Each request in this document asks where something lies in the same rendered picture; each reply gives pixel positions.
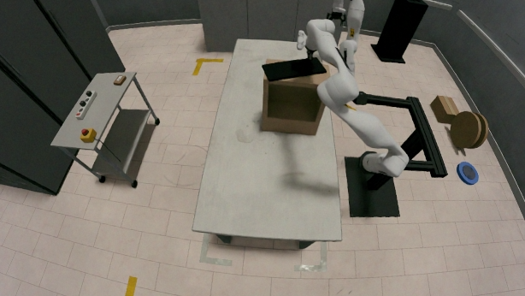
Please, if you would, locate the tan open-front wooden cabinet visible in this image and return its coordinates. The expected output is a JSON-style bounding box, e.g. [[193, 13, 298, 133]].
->
[[262, 64, 330, 135]]

